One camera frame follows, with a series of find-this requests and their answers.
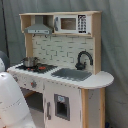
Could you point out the small metal pot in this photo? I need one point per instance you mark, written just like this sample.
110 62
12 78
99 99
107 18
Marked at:
30 61

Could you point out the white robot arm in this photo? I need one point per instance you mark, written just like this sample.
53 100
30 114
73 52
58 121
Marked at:
14 111

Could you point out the wooden toy kitchen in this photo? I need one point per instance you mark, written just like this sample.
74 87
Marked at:
61 50

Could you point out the grey toy sink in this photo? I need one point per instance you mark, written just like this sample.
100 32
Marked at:
71 74

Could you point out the black toy faucet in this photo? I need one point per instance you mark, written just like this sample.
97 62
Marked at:
81 65

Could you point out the black toy stovetop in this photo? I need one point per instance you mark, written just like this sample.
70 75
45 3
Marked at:
39 68

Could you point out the right red stove knob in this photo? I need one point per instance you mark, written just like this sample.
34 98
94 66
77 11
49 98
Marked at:
33 84

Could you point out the white fridge door with dispenser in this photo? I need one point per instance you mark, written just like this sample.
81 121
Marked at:
62 106

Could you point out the toy microwave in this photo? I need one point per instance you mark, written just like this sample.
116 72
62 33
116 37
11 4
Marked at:
74 24

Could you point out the grey range hood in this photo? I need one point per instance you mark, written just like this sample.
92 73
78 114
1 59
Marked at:
38 27

